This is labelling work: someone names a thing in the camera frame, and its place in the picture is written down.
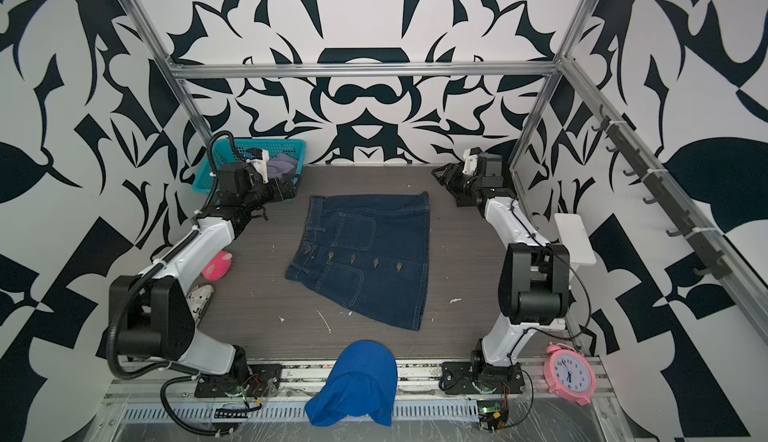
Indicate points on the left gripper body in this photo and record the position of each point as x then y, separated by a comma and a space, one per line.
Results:
257, 198

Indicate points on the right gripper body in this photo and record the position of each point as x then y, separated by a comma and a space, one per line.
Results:
478, 188

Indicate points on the dark blue denim skirt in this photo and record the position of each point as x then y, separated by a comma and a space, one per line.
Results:
369, 254

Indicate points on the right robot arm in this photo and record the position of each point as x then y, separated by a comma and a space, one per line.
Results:
534, 284

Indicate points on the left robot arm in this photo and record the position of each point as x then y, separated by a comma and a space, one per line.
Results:
151, 326

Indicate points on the lavender grey skirt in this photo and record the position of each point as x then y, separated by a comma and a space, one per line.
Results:
282, 167

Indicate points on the teal plastic basket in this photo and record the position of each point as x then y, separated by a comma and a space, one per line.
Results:
222, 154

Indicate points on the pink plush toy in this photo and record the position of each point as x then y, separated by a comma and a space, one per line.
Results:
218, 267

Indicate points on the white shelf stand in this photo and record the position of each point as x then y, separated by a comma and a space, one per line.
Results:
574, 237

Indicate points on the blue cloth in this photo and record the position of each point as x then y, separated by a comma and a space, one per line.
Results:
362, 382

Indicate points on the pink alarm clock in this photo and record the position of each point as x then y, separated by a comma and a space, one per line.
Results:
569, 375

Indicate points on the small green circuit board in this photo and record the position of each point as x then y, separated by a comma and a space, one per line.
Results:
492, 415

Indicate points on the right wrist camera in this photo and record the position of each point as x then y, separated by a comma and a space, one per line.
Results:
470, 159

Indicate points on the aluminium frame crossbar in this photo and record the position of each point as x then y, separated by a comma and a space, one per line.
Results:
375, 69

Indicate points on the grey wall hook rack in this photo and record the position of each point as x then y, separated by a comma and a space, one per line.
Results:
666, 193

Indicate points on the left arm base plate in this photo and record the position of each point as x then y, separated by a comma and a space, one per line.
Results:
256, 381

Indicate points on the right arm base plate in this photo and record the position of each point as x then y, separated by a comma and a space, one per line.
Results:
467, 378

